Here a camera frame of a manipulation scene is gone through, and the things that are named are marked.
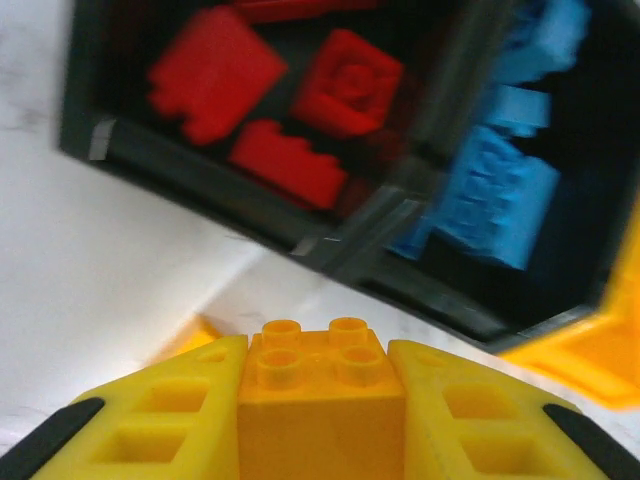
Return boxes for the blue two-by-four lego brick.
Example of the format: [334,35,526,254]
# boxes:
[424,124,561,271]
[387,219,436,261]

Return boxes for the black plastic bin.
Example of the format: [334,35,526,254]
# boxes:
[324,0,640,344]
[57,0,501,259]

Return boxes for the yellow lego brick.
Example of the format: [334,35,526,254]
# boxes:
[235,317,407,480]
[149,314,224,364]

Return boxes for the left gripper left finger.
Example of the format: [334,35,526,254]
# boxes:
[0,334,250,480]

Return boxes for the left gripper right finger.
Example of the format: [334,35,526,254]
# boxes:
[388,338,640,480]

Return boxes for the red lego brick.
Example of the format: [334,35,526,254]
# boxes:
[229,0,381,24]
[289,28,405,141]
[146,5,290,149]
[227,118,350,211]

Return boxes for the yellow plastic bin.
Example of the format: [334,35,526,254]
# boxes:
[499,199,640,416]

